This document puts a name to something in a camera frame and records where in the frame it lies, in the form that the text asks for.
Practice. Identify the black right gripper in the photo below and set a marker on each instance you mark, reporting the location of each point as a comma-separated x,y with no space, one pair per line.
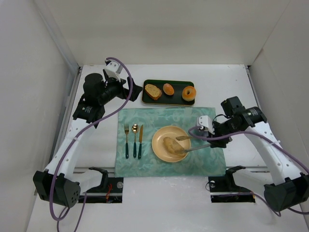
219,139

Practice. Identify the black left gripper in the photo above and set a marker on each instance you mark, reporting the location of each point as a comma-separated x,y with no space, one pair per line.
127,88

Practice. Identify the stainless steel tongs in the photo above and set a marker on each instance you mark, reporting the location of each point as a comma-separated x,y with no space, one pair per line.
195,148

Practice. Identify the pale bread roll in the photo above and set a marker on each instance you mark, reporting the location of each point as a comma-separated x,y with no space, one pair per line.
172,146

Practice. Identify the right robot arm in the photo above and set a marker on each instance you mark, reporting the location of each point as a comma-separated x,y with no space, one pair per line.
289,185

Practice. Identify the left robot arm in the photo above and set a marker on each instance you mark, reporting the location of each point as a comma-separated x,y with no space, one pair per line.
56,183

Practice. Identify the seeded bread slice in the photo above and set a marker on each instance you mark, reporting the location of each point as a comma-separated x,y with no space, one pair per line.
153,91

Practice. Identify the glazed round bun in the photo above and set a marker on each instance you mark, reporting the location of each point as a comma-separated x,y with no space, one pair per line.
168,89

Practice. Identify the dark green serving tray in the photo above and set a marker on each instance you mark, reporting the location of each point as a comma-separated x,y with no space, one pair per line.
175,99

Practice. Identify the golden bagel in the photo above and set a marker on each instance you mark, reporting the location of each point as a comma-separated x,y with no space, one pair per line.
189,93

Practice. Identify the yellow plate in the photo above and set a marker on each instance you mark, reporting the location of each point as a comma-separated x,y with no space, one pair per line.
158,143

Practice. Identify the teal patterned placemat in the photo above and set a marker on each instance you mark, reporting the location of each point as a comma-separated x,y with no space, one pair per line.
205,162

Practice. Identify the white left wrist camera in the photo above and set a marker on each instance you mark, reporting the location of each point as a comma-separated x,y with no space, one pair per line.
113,69

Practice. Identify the gold spoon green handle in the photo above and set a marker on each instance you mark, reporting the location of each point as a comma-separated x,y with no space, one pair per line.
135,129

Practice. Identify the gold fork green handle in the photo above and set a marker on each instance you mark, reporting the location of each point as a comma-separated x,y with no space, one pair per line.
126,128

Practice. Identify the gold knife green handle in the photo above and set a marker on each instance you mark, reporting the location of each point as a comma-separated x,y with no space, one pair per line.
140,142

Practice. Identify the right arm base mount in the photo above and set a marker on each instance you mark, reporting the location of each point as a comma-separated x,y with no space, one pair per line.
224,190

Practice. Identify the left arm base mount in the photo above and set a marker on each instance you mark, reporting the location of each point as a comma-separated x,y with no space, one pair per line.
99,186

